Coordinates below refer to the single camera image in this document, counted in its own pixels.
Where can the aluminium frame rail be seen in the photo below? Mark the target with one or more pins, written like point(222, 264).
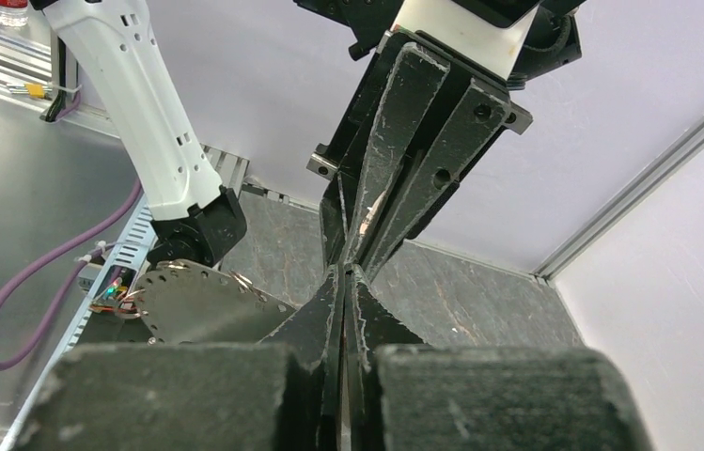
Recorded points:
point(685, 148)

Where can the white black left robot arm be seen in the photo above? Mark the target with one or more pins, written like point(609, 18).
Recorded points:
point(195, 215)

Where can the white slotted cable duct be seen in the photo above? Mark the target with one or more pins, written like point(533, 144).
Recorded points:
point(95, 271)

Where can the clear plastic bottle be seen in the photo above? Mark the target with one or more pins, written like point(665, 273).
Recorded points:
point(14, 13)

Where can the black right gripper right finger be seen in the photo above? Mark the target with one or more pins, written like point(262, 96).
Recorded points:
point(407, 395)

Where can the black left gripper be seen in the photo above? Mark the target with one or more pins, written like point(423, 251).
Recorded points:
point(421, 118)

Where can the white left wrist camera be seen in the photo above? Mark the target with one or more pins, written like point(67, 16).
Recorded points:
point(491, 36)

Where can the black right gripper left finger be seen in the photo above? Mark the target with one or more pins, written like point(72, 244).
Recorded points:
point(280, 393)

